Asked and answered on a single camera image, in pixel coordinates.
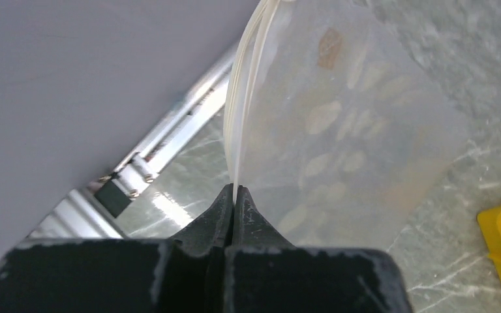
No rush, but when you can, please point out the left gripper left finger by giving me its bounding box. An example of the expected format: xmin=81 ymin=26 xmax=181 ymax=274
xmin=170 ymin=184 xmax=234 ymax=248

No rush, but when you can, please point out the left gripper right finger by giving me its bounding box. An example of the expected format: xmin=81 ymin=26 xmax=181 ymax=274
xmin=232 ymin=186 xmax=294 ymax=248

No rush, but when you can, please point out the aluminium frame rail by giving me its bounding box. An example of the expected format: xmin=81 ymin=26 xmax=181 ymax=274
xmin=28 ymin=45 xmax=237 ymax=239

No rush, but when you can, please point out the clear zip top bag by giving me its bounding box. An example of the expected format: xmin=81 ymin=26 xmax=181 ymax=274
xmin=223 ymin=1 xmax=467 ymax=249

